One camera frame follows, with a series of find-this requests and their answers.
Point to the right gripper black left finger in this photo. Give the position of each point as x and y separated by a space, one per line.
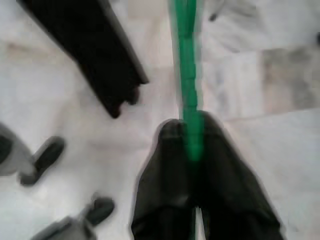
165 180

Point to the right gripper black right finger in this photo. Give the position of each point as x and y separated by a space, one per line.
225 187

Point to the green plastic clothes hanger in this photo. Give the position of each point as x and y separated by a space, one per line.
187 75

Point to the black jersey with red trim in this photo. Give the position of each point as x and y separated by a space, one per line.
87 50

